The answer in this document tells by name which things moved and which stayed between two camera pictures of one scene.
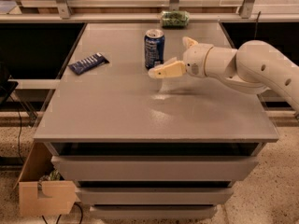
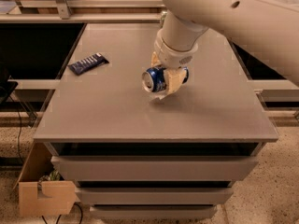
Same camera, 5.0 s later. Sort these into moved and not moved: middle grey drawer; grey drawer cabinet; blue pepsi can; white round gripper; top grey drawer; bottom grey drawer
Moved: blue pepsi can; white round gripper
Not moved: grey drawer cabinet; top grey drawer; bottom grey drawer; middle grey drawer
